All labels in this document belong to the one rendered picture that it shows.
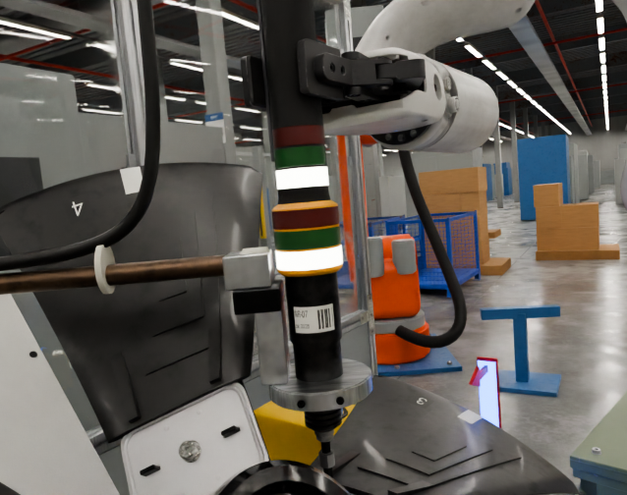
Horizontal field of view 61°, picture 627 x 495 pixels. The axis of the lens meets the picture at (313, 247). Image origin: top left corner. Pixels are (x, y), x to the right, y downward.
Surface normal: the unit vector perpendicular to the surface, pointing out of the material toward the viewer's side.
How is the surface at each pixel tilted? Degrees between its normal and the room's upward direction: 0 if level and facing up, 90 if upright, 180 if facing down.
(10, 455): 50
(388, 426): 8
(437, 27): 147
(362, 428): 4
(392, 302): 90
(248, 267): 90
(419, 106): 99
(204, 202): 44
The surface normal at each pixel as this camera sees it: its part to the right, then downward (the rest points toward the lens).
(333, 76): 0.82, -0.01
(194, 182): 0.12, -0.68
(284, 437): -0.57, 0.13
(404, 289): -0.01, 0.10
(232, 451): -0.19, -0.50
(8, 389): 0.57, -0.65
